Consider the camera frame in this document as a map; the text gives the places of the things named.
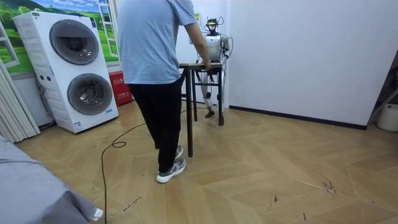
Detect grey drain hose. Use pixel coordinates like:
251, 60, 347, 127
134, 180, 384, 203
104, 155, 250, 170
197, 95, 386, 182
34, 76, 57, 131

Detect white bucket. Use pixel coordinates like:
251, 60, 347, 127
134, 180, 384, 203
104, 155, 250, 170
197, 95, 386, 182
376, 103, 398, 133

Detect white washing machine tower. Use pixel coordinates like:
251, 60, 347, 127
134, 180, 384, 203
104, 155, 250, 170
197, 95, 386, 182
12, 11, 119, 134

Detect robot legs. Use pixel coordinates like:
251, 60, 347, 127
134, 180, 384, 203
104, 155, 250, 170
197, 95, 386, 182
198, 70, 225, 119

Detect black floor cable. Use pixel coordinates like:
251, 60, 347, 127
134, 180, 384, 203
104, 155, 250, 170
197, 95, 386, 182
101, 106, 208, 224

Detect white table with black legs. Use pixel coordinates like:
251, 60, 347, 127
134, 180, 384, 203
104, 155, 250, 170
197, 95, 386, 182
178, 62, 225, 158

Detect robot body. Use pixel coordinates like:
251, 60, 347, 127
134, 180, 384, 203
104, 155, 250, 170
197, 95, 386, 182
203, 17, 225, 62

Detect landscape wall poster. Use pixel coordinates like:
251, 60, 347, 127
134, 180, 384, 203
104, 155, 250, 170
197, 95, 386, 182
0, 0, 121, 75

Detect grey bed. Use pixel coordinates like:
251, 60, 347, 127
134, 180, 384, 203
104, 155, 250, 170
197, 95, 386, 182
0, 135, 104, 224

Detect white folding curtain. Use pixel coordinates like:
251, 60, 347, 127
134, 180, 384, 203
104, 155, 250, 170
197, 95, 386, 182
0, 57, 41, 144

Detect red box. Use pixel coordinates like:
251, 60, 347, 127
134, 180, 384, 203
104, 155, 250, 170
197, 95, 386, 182
108, 70, 134, 108

